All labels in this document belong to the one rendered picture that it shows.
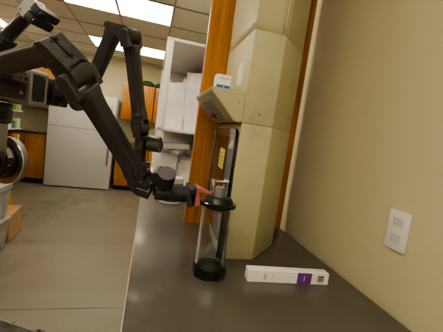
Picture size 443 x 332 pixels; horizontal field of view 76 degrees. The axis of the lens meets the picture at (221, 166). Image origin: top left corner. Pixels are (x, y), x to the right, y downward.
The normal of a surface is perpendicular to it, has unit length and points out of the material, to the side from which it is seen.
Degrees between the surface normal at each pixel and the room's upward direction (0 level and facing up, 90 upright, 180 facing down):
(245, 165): 90
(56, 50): 61
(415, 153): 90
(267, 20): 90
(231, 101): 90
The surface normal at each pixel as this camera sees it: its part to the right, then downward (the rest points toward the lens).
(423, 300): -0.96, -0.11
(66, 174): 0.24, 0.14
